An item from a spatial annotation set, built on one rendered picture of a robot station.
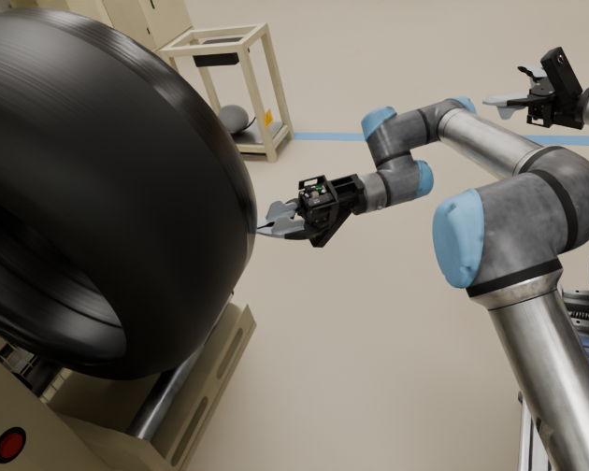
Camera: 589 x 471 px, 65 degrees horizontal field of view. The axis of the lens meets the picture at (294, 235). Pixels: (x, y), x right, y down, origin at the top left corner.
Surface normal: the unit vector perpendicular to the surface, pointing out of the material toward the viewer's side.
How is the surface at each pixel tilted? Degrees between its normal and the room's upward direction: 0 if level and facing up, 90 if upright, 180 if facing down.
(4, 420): 90
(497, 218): 33
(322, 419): 0
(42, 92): 37
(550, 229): 64
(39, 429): 90
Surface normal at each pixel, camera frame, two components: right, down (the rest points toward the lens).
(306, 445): -0.21, -0.75
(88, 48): 0.33, -0.58
